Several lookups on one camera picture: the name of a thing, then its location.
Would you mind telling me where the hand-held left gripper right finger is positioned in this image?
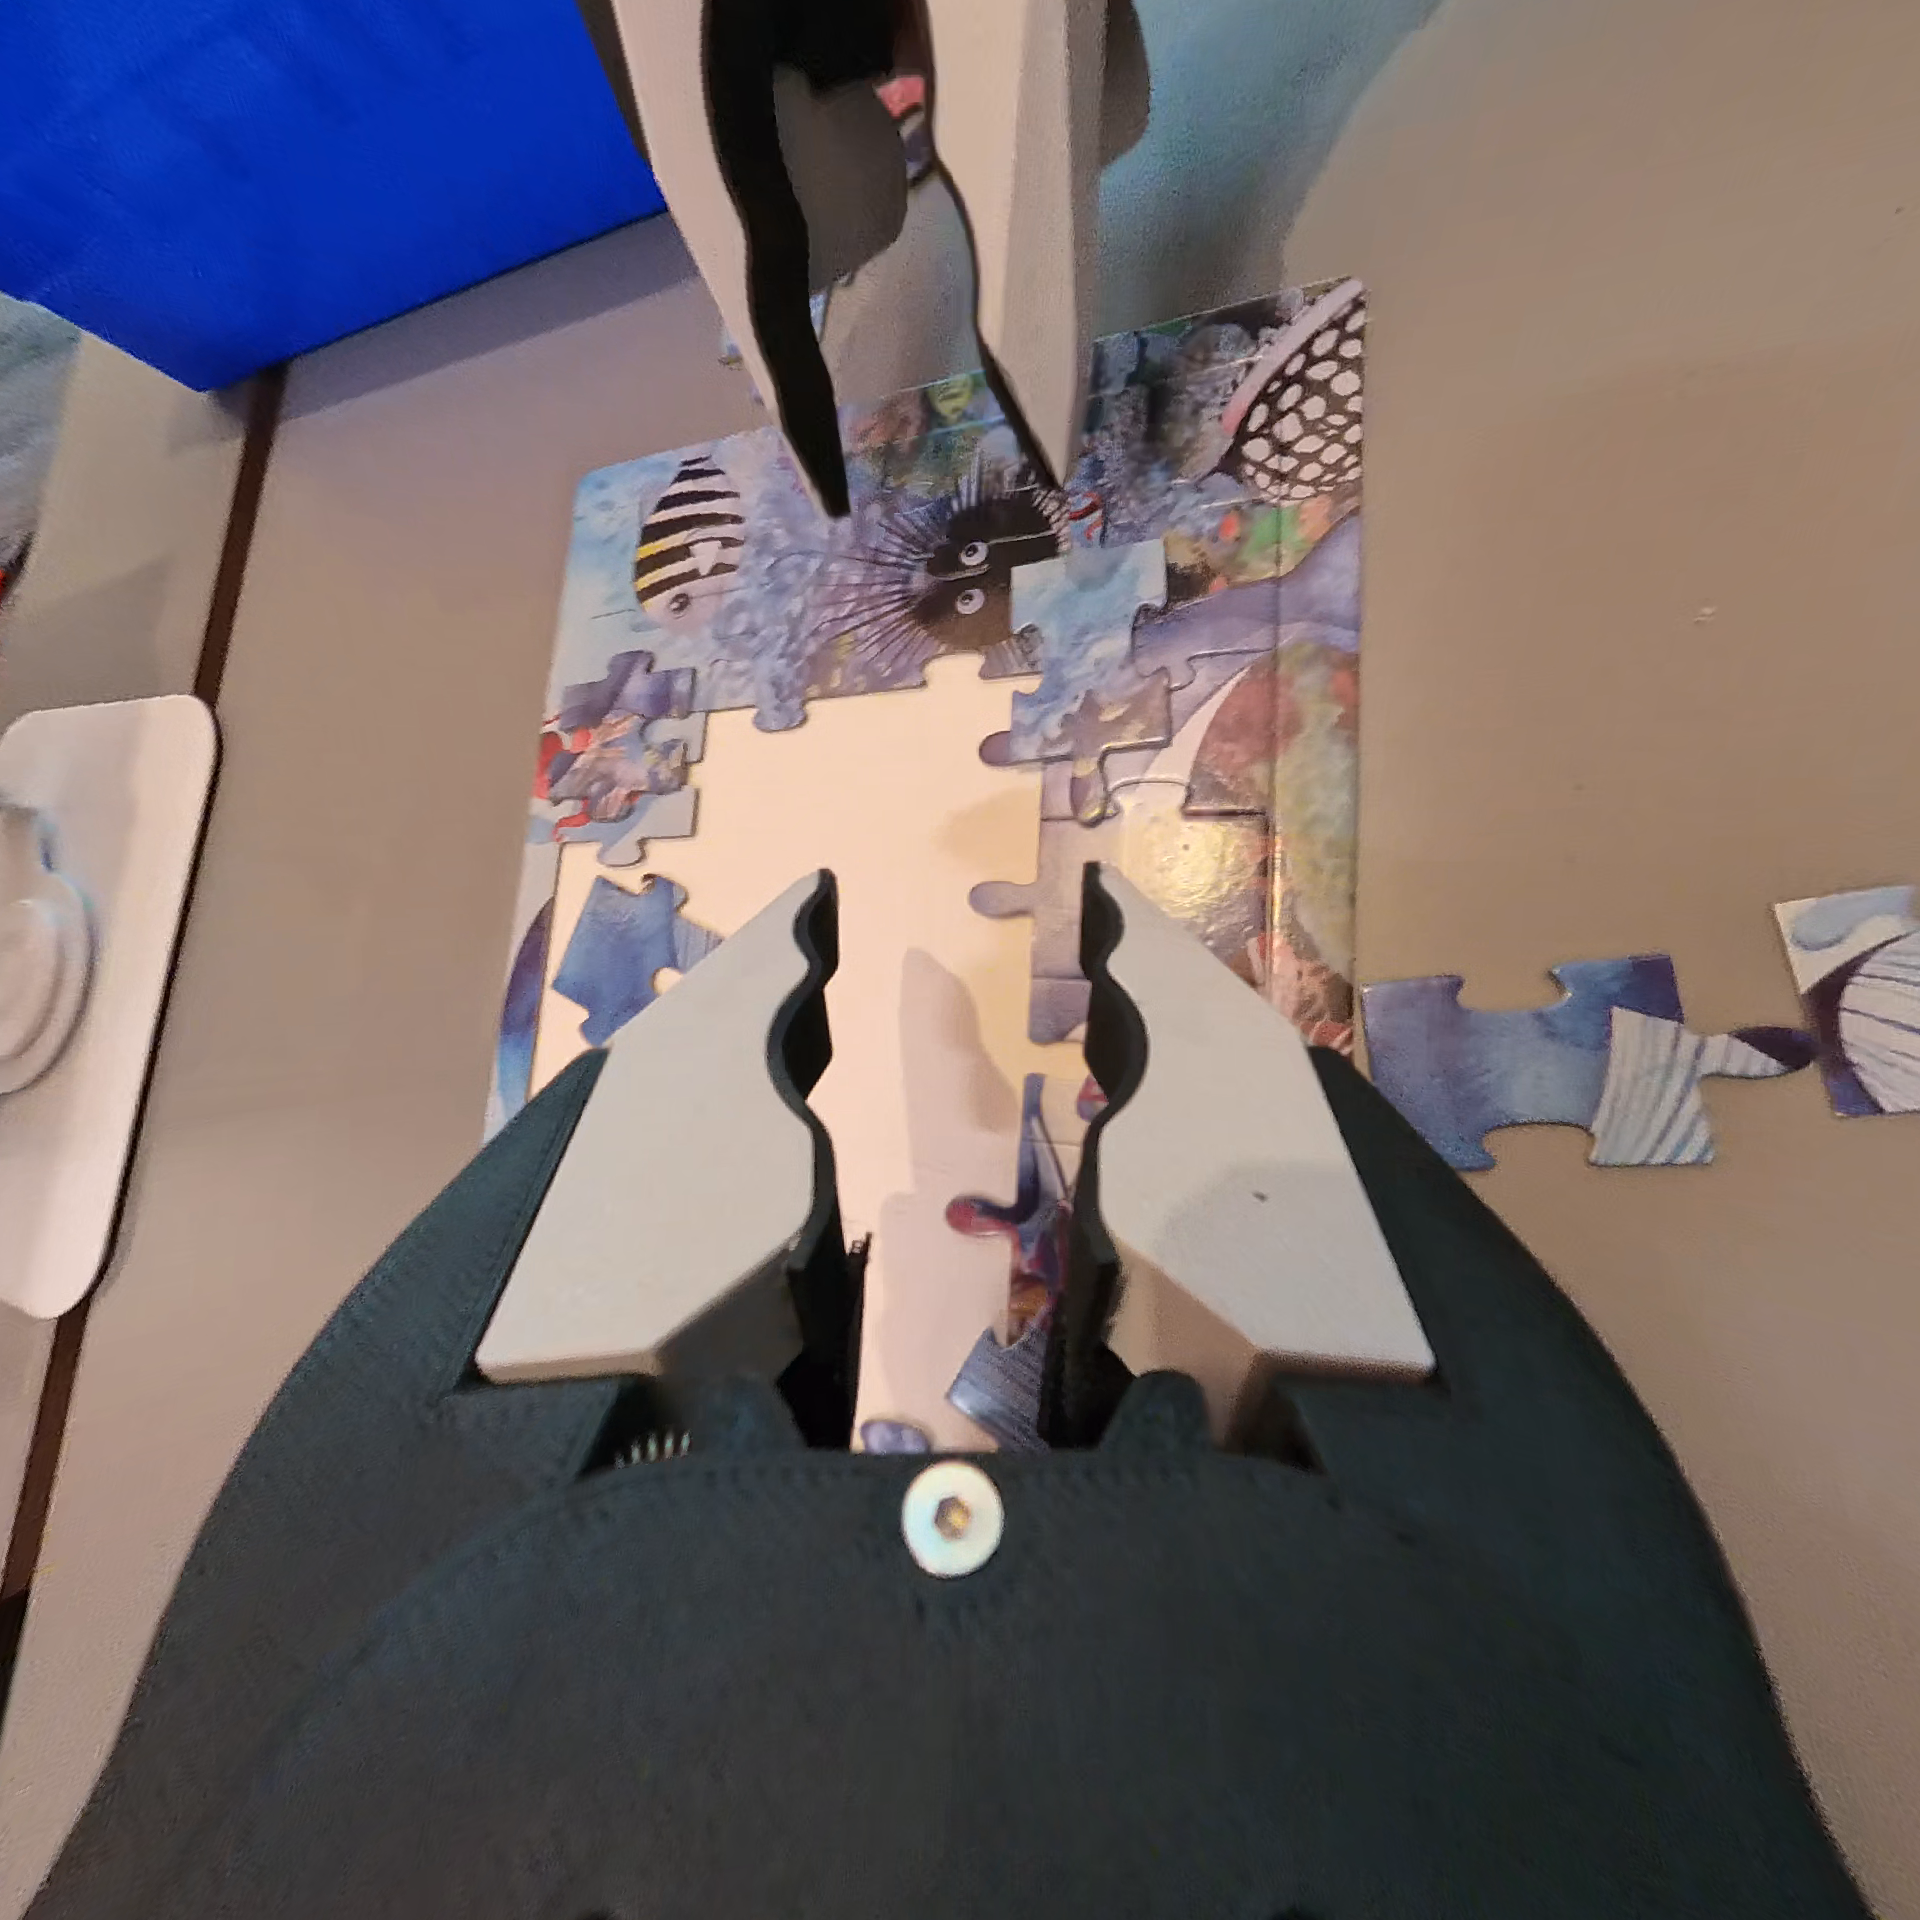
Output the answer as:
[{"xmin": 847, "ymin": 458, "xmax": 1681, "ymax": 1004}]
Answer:
[{"xmin": 1067, "ymin": 861, "xmax": 1439, "ymax": 1455}]

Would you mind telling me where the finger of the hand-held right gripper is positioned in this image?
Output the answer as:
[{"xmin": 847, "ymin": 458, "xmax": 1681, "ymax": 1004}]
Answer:
[
  {"xmin": 920, "ymin": 0, "xmax": 1127, "ymax": 492},
  {"xmin": 577, "ymin": 0, "xmax": 923, "ymax": 522}
]

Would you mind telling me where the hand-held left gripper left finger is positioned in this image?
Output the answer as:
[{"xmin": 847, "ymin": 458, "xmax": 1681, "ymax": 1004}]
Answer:
[{"xmin": 473, "ymin": 867, "xmax": 847, "ymax": 1386}]

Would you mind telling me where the dark blue puzzle piece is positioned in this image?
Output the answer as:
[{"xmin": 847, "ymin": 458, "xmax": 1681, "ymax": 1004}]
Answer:
[{"xmin": 549, "ymin": 874, "xmax": 729, "ymax": 1050}]

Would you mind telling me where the light blue puzzle piece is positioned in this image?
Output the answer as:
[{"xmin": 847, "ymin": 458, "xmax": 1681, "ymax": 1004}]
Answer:
[{"xmin": 1009, "ymin": 539, "xmax": 1176, "ymax": 684}]

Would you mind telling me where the sea animal jigsaw puzzle tray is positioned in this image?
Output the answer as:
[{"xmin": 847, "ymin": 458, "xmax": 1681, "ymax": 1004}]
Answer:
[{"xmin": 482, "ymin": 277, "xmax": 1369, "ymax": 1455}]

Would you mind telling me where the blue puzzle piece striped end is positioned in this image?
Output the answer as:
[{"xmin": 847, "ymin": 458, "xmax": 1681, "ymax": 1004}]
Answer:
[{"xmin": 1361, "ymin": 954, "xmax": 1821, "ymax": 1172}]

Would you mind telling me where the large blue plastic bin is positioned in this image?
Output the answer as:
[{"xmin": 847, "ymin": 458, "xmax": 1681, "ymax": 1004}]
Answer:
[{"xmin": 0, "ymin": 0, "xmax": 672, "ymax": 396}]

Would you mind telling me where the white blue striped puzzle piece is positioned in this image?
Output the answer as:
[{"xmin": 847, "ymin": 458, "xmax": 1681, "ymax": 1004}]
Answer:
[{"xmin": 1775, "ymin": 885, "xmax": 1920, "ymax": 1123}]

